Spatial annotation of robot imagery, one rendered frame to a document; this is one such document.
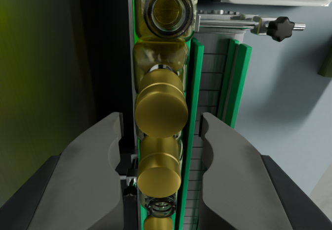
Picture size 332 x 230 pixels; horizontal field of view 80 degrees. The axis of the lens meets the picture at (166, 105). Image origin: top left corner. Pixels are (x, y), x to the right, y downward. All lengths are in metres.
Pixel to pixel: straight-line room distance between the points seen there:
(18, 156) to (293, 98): 0.65
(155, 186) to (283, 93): 0.56
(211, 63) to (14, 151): 0.34
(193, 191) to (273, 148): 0.31
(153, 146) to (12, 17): 0.15
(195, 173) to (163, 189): 0.41
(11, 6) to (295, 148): 0.79
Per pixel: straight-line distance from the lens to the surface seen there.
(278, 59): 0.62
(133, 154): 0.49
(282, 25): 0.30
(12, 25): 0.21
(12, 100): 0.20
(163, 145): 0.17
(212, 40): 0.41
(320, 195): 2.57
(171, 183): 0.16
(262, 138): 0.73
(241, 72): 0.34
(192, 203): 0.66
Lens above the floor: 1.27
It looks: 63 degrees down
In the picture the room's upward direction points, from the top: 177 degrees clockwise
